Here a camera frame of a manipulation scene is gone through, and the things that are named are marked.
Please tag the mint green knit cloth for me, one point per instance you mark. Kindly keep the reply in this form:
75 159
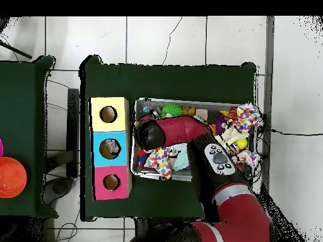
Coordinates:
180 157

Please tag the black tripod leg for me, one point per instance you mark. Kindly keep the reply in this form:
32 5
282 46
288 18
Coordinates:
15 50

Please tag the wooden box with three holes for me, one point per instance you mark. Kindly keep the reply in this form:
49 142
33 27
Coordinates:
122 141

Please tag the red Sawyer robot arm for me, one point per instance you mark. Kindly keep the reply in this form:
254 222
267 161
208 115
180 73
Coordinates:
186 128

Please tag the colourful polka-dot cloth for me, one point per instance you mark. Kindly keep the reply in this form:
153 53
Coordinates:
160 162

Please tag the orange plate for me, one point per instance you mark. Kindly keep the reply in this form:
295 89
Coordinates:
10 177

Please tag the black floor stand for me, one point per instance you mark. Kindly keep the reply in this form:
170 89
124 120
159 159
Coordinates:
73 131

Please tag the dark green tablecloth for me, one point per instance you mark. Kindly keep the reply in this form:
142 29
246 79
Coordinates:
126 80

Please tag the shallow clear mesh bin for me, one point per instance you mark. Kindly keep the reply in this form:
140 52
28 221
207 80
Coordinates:
144 174

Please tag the dark green side table cloth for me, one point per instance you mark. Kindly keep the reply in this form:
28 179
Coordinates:
30 126

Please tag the cream cloth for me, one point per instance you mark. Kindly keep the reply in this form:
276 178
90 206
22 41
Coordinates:
233 135

